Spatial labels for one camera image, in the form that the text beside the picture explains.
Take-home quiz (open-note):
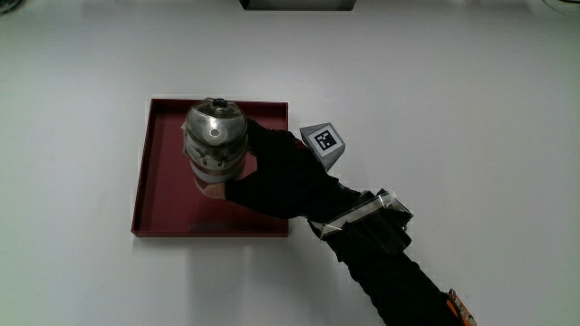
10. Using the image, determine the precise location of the dark red square tray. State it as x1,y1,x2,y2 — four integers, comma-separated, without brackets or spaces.
130,98,290,238

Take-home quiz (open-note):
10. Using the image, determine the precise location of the dark box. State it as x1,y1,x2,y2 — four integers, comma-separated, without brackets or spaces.
238,0,357,12

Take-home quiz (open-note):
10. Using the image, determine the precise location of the person's right forearm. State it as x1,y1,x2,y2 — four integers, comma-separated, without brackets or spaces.
307,187,478,326

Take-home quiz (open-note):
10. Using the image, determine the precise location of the person's right hand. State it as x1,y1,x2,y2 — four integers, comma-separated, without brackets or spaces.
202,118,363,221

